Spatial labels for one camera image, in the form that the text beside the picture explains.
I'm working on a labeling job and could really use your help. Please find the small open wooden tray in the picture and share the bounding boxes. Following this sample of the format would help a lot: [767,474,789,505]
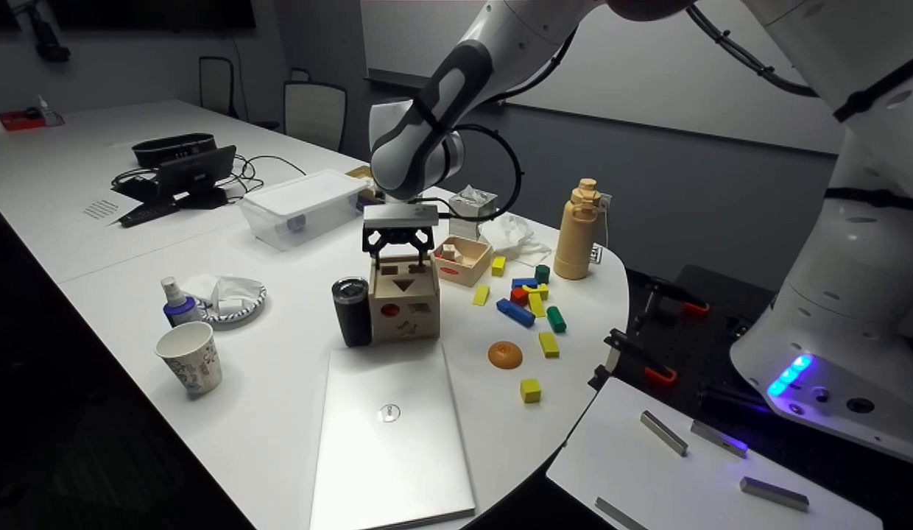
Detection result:
[431,233,496,289]

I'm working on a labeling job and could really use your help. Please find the black clamp with red handle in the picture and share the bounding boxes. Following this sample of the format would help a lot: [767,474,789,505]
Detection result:
[637,276,715,324]
[586,327,686,395]

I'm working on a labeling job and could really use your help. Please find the black mounted device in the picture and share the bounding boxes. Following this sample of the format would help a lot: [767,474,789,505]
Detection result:
[9,0,75,64]

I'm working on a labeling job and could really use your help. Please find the red flat object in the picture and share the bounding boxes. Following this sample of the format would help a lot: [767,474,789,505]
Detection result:
[0,96,68,136]

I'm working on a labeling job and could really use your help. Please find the orange half sphere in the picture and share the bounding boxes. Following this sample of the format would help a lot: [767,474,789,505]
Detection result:
[486,337,528,373]

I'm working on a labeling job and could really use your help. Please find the wooden shape sorter toy box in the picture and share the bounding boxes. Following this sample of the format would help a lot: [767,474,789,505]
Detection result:
[365,254,444,346]

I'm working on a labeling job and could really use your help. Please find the white board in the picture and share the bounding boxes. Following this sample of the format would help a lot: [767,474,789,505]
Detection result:
[545,377,888,530]

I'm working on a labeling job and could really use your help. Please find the black strap case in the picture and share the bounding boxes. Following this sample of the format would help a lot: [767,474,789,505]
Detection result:
[129,128,221,171]

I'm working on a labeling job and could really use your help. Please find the paper cup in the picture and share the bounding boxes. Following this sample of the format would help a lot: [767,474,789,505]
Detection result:
[154,318,227,399]

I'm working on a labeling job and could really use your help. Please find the grey office chair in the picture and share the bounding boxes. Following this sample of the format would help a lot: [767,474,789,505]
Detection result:
[194,53,240,117]
[280,68,352,153]

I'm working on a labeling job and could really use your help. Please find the silver foil packet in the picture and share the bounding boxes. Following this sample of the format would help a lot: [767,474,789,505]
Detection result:
[449,184,500,221]

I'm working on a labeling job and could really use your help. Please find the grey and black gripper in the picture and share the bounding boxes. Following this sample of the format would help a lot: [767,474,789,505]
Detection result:
[359,201,443,264]

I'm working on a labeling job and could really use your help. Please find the white flat box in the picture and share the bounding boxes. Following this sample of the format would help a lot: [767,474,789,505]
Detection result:
[235,171,368,254]

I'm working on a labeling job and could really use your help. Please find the silver laptop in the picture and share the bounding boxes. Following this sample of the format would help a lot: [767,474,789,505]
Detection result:
[306,345,481,530]

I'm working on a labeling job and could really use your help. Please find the tangled dark cables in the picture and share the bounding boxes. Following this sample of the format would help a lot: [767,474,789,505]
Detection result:
[225,150,312,201]

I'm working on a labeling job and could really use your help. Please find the black robot stand plate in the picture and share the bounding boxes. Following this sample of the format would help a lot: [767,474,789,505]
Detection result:
[586,262,807,427]

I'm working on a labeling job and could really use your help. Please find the small spray bottle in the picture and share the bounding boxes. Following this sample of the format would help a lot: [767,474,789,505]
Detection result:
[159,274,203,329]

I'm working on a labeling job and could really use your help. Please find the long blue wooden block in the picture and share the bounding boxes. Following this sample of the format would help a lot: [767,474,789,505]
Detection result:
[496,298,540,329]

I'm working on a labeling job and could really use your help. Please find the tan plastic bottle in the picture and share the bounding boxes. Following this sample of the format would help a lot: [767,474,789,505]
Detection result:
[551,176,609,282]

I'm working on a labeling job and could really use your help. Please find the black mug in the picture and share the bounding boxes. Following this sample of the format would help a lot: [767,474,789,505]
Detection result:
[330,276,375,351]

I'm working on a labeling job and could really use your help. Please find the clear round lid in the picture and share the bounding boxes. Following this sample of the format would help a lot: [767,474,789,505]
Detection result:
[194,274,272,329]

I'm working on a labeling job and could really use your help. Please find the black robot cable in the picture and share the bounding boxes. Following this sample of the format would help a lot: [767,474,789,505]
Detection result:
[431,120,528,223]

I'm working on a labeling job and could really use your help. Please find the crumpled clear plastic bag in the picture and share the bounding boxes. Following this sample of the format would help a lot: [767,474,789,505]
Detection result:
[477,212,558,264]

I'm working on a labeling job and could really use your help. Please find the grey metal bar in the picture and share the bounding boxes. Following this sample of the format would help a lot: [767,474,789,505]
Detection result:
[689,418,752,463]
[738,474,813,516]
[640,408,692,458]
[592,494,649,530]

